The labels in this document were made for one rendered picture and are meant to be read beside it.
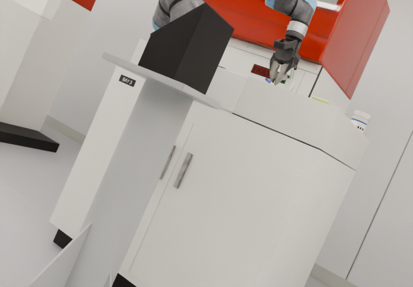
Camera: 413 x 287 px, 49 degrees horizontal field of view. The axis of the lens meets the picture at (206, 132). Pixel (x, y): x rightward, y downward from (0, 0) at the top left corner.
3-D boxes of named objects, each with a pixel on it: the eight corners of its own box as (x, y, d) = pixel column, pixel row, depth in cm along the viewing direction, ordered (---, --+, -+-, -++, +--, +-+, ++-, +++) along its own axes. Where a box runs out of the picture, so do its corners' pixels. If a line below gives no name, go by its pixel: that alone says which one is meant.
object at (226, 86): (139, 75, 202) (152, 45, 201) (243, 118, 174) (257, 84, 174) (126, 68, 194) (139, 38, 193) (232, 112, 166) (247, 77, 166)
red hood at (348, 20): (240, 63, 320) (275, -16, 319) (350, 101, 279) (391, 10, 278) (185, 20, 255) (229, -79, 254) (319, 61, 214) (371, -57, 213)
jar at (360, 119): (348, 131, 204) (356, 112, 204) (362, 137, 200) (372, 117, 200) (344, 128, 198) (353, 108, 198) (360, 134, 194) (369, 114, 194)
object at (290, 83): (282, 99, 193) (295, 70, 193) (290, 102, 191) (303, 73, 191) (277, 96, 188) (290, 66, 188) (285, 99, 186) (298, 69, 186)
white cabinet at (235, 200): (129, 236, 253) (188, 101, 251) (280, 338, 204) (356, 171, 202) (38, 238, 197) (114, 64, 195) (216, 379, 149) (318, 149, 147)
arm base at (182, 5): (196, 11, 131) (187, -16, 134) (160, 39, 139) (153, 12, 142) (227, 26, 142) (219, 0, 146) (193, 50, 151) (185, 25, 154)
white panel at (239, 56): (165, 90, 263) (193, 26, 262) (289, 142, 222) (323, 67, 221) (161, 88, 260) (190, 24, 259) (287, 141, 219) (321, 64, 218)
